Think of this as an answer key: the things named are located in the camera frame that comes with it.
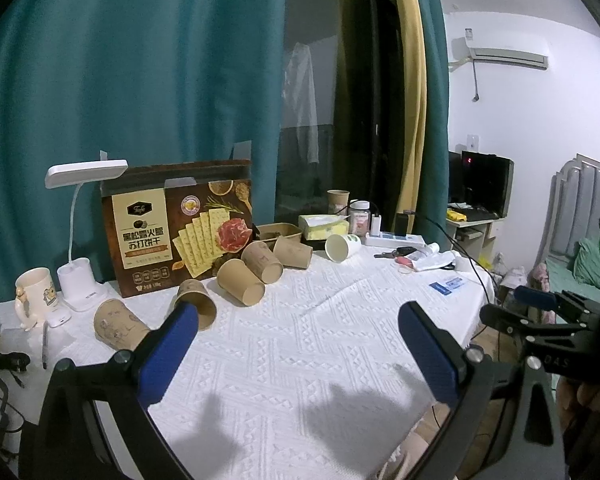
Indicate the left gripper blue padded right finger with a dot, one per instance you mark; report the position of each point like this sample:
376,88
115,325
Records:
435,351

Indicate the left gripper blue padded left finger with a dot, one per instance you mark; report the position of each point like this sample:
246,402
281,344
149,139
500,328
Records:
161,352

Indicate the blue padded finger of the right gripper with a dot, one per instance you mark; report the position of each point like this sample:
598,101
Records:
535,298

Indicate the white paper cup green print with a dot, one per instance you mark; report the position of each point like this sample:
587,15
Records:
339,247

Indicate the brown paper cup far left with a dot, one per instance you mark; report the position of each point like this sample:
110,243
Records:
119,327

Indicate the upright brown paper cup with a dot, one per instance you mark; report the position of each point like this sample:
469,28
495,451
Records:
337,201

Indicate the blue white card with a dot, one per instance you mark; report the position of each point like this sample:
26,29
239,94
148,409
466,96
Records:
449,285

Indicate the white side desk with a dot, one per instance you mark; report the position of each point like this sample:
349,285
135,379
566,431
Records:
475,230

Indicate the white tube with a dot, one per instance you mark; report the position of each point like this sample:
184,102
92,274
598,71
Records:
424,252

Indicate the white desk lamp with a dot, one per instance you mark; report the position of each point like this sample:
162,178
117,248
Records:
80,290

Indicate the grey bed headboard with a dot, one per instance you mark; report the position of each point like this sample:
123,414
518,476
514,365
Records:
573,210

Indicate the black keys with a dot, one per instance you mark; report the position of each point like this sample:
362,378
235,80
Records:
396,253

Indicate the black pen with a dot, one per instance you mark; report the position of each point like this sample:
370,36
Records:
44,350

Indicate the white power strip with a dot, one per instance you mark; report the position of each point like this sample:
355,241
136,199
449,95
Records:
391,240

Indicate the teal curtain right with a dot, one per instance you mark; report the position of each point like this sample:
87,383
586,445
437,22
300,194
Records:
433,192

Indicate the teal curtain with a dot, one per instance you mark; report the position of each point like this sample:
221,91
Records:
433,192
150,81

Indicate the black monitor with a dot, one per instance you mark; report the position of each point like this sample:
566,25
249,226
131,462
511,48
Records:
480,185

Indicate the white ceramic mug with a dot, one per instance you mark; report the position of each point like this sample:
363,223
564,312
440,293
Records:
35,298

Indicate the brown cracker box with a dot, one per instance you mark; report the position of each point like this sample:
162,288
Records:
168,223

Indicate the clear jar white lid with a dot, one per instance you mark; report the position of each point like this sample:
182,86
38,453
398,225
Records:
359,217

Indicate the brown paper tray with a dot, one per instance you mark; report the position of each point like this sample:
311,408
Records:
269,233

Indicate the yellow tissue box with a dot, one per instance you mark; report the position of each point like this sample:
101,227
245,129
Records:
322,226

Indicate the white air conditioner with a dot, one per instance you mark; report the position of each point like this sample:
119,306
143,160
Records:
510,48

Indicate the teal curtain left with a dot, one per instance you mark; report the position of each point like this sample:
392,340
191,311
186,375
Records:
150,81

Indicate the yellow curtain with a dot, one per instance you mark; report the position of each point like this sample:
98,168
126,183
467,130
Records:
415,100

